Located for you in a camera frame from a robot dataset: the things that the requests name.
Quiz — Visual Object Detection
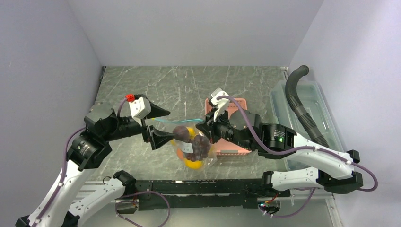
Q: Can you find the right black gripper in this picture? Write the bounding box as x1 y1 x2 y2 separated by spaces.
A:
196 105 254 150

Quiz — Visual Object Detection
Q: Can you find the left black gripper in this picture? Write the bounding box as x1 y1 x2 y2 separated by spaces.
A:
103 100 178 148

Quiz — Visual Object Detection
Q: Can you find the dark red grape bunch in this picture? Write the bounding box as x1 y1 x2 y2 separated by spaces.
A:
184 135 210 162

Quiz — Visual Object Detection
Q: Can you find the pink perforated plastic basket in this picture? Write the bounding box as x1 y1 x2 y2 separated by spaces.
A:
205 98 251 156

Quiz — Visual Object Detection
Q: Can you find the clear zip bag blue zipper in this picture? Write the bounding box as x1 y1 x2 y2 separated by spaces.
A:
152 118 217 169

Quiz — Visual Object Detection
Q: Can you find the orange fruit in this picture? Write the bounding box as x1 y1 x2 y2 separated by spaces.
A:
176 148 184 160

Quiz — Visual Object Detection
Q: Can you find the yellow lemon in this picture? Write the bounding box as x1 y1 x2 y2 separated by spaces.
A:
184 159 204 170

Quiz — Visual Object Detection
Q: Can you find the yellow mango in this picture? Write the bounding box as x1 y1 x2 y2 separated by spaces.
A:
186 127 198 140

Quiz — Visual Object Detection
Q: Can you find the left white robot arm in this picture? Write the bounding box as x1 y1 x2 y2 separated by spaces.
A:
16 94 174 227

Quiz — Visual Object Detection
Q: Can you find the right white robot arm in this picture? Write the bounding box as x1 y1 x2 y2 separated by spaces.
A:
195 110 363 196

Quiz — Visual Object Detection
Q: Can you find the clear plastic storage bin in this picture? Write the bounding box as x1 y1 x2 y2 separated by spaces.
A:
269 80 348 171

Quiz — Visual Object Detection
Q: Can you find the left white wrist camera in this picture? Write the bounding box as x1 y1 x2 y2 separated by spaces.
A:
125 94 151 119

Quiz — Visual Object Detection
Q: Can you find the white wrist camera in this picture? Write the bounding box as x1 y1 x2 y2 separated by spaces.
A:
125 94 151 119
209 88 230 122

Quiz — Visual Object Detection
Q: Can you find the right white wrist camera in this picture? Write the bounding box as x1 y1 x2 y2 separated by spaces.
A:
209 88 230 122

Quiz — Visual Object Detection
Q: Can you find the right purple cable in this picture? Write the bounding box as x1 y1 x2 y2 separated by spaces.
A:
216 95 379 192

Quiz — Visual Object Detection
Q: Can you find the purple cable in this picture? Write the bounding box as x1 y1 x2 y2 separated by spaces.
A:
216 95 379 192
31 97 131 227

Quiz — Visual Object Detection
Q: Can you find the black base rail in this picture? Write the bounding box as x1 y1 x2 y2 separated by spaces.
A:
120 178 290 211

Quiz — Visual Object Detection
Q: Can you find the grey corrugated hose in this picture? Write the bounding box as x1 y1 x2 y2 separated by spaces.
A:
285 65 331 148

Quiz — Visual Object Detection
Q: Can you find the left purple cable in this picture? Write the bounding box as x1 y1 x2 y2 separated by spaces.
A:
31 97 131 227

